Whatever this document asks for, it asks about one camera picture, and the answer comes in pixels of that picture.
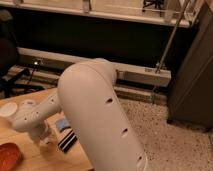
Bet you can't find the black office chair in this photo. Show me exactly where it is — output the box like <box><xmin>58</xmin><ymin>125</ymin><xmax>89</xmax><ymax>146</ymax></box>
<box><xmin>0</xmin><ymin>9</ymin><xmax>44</xmax><ymax>98</ymax></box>

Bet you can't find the white paper cup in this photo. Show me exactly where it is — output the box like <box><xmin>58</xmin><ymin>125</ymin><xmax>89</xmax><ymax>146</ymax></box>
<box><xmin>0</xmin><ymin>102</ymin><xmax>18</xmax><ymax>118</ymax></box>

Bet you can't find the metal pole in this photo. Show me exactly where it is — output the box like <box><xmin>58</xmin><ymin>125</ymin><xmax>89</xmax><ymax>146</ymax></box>
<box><xmin>150</xmin><ymin>0</ymin><xmax>192</xmax><ymax>104</ymax></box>

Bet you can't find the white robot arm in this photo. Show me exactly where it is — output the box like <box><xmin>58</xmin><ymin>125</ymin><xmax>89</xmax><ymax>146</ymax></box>
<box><xmin>12</xmin><ymin>58</ymin><xmax>148</xmax><ymax>171</ymax></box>

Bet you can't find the black white striped box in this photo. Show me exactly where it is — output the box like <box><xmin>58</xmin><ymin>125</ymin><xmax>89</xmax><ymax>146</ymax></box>
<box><xmin>58</xmin><ymin>131</ymin><xmax>77</xmax><ymax>153</ymax></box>

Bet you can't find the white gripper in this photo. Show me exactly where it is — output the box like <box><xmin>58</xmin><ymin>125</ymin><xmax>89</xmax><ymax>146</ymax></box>
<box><xmin>29</xmin><ymin>121</ymin><xmax>58</xmax><ymax>148</ymax></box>

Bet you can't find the red bowl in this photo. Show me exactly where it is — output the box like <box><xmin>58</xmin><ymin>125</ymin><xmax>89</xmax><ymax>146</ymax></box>
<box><xmin>0</xmin><ymin>143</ymin><xmax>22</xmax><ymax>171</ymax></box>

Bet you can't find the dark cabinet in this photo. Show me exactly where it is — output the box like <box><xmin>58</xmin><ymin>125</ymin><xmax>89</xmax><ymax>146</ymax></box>
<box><xmin>167</xmin><ymin>2</ymin><xmax>213</xmax><ymax>129</ymax></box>

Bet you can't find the wooden shelf board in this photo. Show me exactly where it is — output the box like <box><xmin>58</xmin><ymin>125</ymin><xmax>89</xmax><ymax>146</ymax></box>
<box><xmin>0</xmin><ymin>0</ymin><xmax>194</xmax><ymax>28</ymax></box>

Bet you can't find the blue sponge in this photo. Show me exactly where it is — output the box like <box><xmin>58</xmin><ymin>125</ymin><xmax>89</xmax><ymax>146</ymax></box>
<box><xmin>55</xmin><ymin>118</ymin><xmax>70</xmax><ymax>133</ymax></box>

